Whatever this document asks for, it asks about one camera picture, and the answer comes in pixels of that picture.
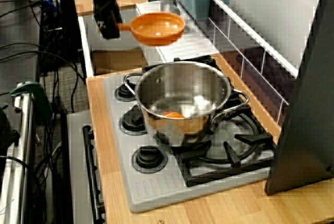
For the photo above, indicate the orange plastic frying pan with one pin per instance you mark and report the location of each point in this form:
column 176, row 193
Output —
column 156, row 29

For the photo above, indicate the stainless steel pot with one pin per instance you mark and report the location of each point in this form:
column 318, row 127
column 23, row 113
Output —
column 182, row 88

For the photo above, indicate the white toy sink basin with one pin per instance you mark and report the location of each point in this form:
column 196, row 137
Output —
column 109, row 46

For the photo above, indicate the black computer tower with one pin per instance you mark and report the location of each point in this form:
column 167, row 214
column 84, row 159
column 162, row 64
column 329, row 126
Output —
column 69, row 25

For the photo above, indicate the black stove knob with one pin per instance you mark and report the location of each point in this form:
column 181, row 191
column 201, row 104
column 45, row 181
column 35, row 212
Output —
column 125, row 93
column 133, row 122
column 149, row 159

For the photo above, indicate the green clamp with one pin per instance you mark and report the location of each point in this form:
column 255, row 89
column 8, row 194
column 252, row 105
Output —
column 39, row 96

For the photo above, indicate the wooden stove countertop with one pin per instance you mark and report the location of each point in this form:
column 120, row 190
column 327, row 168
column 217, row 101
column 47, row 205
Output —
column 104, row 143

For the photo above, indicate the white toy oven front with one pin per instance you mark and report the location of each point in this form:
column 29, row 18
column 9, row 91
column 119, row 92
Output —
column 78, row 169

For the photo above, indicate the dark tile backsplash panel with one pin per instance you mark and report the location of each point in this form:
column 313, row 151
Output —
column 261, row 72

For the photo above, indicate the grey stove top panel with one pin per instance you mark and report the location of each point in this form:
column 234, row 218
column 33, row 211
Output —
column 156, row 190

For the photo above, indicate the black burner grate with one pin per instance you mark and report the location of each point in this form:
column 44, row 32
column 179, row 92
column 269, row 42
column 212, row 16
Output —
column 221, row 174

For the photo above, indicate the black slanted panel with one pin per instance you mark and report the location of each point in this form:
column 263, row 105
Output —
column 305, row 130

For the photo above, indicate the aluminium frame rail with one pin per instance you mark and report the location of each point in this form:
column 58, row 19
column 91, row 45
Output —
column 23, row 143

